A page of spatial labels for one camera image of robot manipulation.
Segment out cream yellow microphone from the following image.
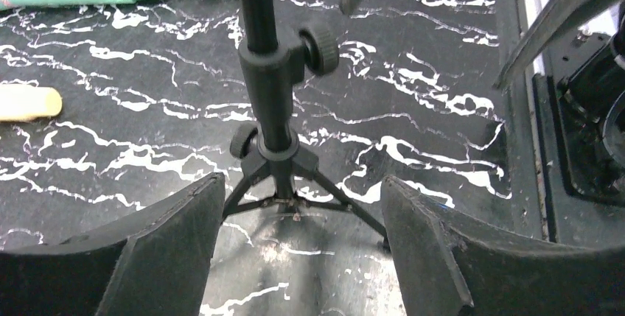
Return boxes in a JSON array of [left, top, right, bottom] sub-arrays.
[[1, 84, 63, 122]]

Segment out right robot arm base mount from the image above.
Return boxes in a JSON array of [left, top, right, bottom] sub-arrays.
[[532, 27, 624, 207]]

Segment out small black tripod stand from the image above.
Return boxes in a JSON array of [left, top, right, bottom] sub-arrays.
[[222, 0, 390, 250]]

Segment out aluminium rail frame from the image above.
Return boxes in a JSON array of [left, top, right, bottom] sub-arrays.
[[517, 0, 587, 76]]

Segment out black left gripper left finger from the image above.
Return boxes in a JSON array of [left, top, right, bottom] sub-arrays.
[[1, 173, 225, 315]]

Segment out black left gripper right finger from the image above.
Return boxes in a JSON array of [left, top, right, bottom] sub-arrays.
[[381, 176, 624, 315]]

